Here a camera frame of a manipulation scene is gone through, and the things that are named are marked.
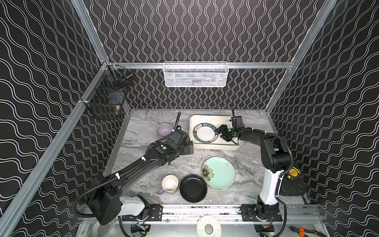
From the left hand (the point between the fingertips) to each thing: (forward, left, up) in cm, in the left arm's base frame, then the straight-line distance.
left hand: (186, 144), depth 81 cm
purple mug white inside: (-17, +8, -14) cm, 23 cm away
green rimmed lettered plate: (+21, -12, -17) cm, 29 cm away
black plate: (-18, -5, -16) cm, 25 cm away
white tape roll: (-32, -13, -19) cm, 39 cm away
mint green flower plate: (-8, -19, -18) cm, 28 cm away
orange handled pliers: (-35, -56, -19) cm, 68 cm away
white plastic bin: (+12, -22, -17) cm, 30 cm away
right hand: (+19, -20, -13) cm, 31 cm away
